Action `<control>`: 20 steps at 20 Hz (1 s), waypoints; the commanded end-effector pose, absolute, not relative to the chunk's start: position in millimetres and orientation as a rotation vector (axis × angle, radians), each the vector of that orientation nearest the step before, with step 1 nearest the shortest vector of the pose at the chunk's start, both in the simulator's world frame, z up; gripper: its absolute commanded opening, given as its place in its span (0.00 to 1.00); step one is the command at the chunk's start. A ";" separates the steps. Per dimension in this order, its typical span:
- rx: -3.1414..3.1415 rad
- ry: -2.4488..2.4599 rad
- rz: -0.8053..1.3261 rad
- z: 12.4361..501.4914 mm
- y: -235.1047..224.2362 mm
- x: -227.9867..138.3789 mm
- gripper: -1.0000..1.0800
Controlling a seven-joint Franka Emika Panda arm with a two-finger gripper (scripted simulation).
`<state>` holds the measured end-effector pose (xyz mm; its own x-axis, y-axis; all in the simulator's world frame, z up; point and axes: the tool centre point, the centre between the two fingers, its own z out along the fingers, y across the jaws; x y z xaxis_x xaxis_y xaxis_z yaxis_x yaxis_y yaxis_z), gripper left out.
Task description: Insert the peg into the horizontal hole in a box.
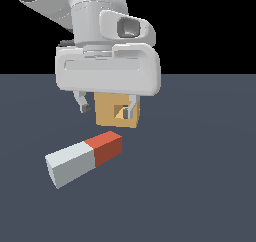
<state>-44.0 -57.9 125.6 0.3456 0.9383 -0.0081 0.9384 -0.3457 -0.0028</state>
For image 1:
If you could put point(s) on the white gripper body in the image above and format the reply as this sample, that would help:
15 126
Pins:
106 71

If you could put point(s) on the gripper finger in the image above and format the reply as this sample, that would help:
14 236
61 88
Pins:
130 107
83 103

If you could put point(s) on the tan box with square hole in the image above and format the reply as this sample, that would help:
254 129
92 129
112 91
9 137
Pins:
106 114

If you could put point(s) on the white and red peg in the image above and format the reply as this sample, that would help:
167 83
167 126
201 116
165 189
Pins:
83 157

